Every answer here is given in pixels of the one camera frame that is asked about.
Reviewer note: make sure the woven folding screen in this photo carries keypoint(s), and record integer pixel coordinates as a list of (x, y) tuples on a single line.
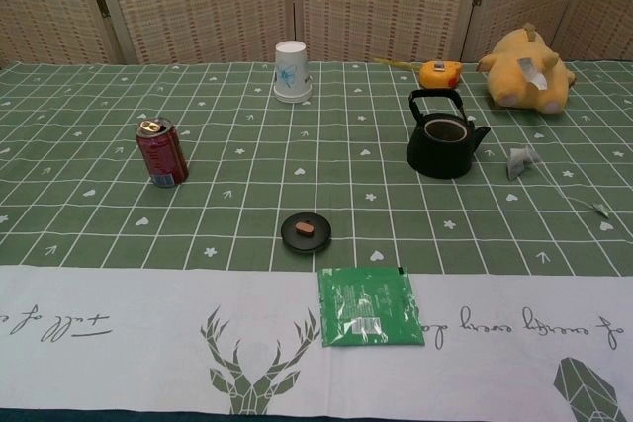
[(207, 2)]

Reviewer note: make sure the yellow plush toy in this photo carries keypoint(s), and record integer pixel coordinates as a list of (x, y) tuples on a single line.
[(514, 76)]

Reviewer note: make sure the red soda can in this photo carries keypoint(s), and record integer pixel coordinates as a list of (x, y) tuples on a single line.
[(163, 157)]

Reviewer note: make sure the green tea packet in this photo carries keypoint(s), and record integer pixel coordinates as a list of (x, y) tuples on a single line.
[(368, 308)]

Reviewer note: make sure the yellow tape measure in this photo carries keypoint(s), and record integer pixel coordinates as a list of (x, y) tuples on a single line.
[(437, 75)]

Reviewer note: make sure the green grid tablecloth deer print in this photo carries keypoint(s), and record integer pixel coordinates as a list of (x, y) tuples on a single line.
[(148, 293)]

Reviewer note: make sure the black cast iron teapot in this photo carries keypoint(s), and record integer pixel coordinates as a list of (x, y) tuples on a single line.
[(437, 157)]

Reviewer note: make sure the black teapot lid brown knob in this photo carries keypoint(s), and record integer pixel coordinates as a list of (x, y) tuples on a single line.
[(306, 234)]

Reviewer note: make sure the white paper cup blue print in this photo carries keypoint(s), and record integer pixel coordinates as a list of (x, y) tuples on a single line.
[(292, 71)]

